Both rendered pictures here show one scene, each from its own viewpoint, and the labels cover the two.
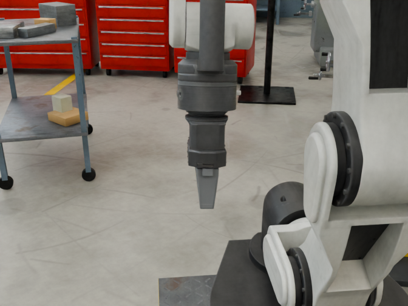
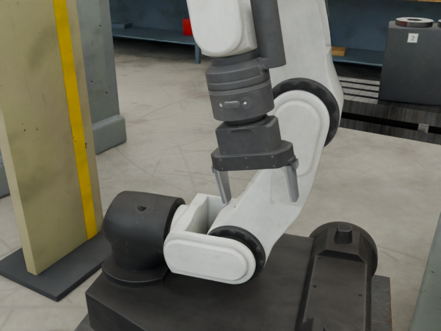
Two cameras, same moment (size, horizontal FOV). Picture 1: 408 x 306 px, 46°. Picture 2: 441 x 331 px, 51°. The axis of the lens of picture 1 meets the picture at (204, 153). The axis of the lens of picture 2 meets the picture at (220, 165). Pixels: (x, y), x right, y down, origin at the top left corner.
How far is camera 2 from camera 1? 77 cm
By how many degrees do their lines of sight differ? 61
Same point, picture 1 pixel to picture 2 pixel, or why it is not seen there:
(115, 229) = not seen: outside the picture
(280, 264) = (222, 247)
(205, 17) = (273, 10)
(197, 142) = (275, 142)
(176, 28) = (242, 30)
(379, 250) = not seen: hidden behind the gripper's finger
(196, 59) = (249, 60)
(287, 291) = (246, 261)
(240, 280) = (151, 306)
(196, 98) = (266, 99)
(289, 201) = (150, 205)
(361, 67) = (321, 35)
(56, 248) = not seen: outside the picture
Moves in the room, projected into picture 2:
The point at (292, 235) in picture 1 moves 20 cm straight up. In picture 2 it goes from (189, 227) to (187, 144)
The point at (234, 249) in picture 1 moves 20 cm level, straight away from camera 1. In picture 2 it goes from (104, 293) to (39, 268)
